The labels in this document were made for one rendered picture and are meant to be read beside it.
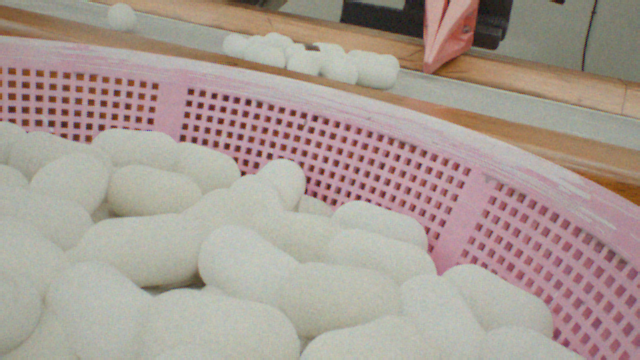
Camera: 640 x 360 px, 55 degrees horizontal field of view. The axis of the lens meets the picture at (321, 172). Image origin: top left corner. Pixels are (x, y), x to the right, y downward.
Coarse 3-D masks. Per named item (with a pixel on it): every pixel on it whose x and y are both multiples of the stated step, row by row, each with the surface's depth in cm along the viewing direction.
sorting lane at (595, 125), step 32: (0, 0) 58; (32, 0) 63; (64, 0) 68; (128, 32) 52; (160, 32) 55; (192, 32) 59; (224, 32) 64; (416, 96) 45; (448, 96) 48; (480, 96) 51; (512, 96) 54; (576, 128) 44; (608, 128) 46
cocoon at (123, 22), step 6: (114, 6) 51; (120, 6) 50; (126, 6) 50; (108, 12) 51; (114, 12) 50; (120, 12) 50; (126, 12) 50; (132, 12) 50; (108, 18) 50; (114, 18) 50; (120, 18) 50; (126, 18) 50; (132, 18) 50; (114, 24) 50; (120, 24) 50; (126, 24) 50; (132, 24) 50; (120, 30) 50; (126, 30) 50
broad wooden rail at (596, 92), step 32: (96, 0) 70; (128, 0) 69; (160, 0) 68; (192, 0) 68; (224, 0) 74; (256, 32) 64; (288, 32) 63; (320, 32) 63; (352, 32) 62; (384, 32) 68; (416, 64) 59; (448, 64) 58; (480, 64) 58; (512, 64) 58; (544, 64) 63; (544, 96) 55; (576, 96) 55; (608, 96) 54
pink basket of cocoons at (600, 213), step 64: (0, 64) 22; (64, 64) 23; (128, 64) 24; (192, 64) 24; (64, 128) 23; (192, 128) 24; (320, 128) 24; (384, 128) 22; (448, 128) 21; (320, 192) 23; (448, 192) 20; (576, 192) 16; (448, 256) 20; (512, 256) 18; (576, 256) 16; (576, 320) 15
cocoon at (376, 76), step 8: (360, 64) 44; (368, 64) 44; (376, 64) 44; (360, 72) 44; (368, 72) 44; (376, 72) 44; (384, 72) 44; (392, 72) 44; (360, 80) 44; (368, 80) 44; (376, 80) 44; (384, 80) 44; (392, 80) 44; (376, 88) 45; (384, 88) 45
